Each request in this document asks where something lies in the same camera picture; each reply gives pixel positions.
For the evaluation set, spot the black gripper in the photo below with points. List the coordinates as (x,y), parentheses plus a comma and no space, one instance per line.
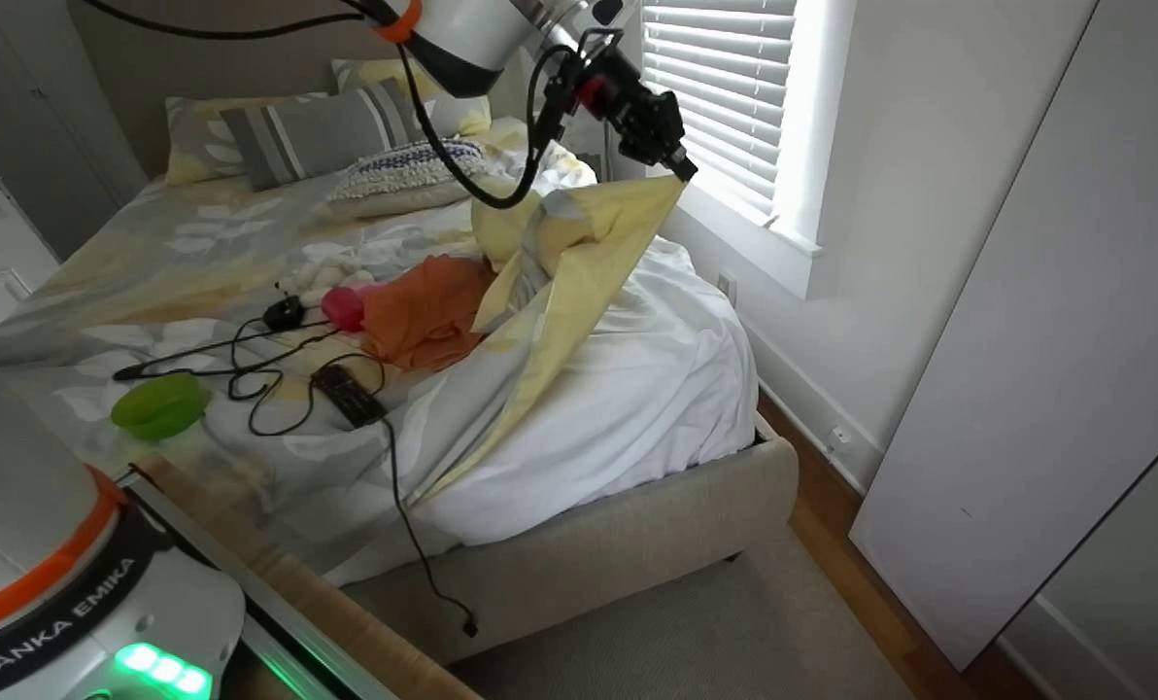
(613,91)

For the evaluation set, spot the yellow and grey blanket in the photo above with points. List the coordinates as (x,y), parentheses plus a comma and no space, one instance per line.
(193,264)

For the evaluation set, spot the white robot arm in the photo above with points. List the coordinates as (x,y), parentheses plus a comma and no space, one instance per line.
(94,595)

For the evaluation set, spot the white bed sheet mattress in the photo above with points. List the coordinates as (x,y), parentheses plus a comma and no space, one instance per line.
(664,381)

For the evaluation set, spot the white window blinds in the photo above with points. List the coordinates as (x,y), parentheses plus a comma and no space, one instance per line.
(730,69)

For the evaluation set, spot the blue patterned knit pillow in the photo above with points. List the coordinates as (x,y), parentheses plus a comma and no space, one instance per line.
(412,179)

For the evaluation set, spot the orange cloth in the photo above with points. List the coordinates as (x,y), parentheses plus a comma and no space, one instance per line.
(425,315)

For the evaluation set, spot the pink ball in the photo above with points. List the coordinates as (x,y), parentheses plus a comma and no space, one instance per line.
(344,307)

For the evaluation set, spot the grey striped pillow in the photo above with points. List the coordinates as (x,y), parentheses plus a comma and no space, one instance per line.
(285,141)

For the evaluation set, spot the yellow grey floral pillow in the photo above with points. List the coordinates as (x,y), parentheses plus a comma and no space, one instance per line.
(205,141)

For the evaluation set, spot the grey upholstered headboard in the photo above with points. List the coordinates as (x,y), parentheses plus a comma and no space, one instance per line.
(210,49)

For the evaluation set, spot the green plastic bowl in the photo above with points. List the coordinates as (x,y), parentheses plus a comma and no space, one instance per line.
(162,407)

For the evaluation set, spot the black power adapter with cable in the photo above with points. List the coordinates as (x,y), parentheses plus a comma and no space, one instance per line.
(332,480)

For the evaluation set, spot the black small device with cable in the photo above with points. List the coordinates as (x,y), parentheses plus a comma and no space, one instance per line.
(275,321)

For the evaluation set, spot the white board leaning on wall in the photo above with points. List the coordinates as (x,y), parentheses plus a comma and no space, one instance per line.
(1039,401)

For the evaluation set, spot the beige upholstered bed frame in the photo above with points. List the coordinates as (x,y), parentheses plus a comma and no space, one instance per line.
(591,556)

